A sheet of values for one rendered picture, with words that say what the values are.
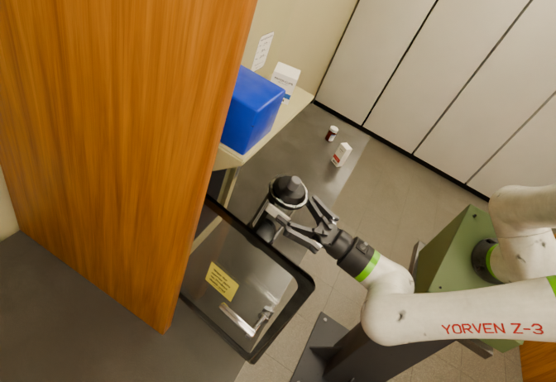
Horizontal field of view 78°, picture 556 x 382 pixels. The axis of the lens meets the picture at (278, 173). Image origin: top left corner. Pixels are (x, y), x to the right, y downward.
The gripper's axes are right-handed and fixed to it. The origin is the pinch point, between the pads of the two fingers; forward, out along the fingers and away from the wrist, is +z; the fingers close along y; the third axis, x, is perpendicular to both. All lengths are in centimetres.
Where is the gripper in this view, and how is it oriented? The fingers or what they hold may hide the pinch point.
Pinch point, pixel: (284, 201)
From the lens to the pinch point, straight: 92.1
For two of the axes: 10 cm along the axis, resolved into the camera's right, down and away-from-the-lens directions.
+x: -3.5, 6.3, 6.9
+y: -5.0, 5.0, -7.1
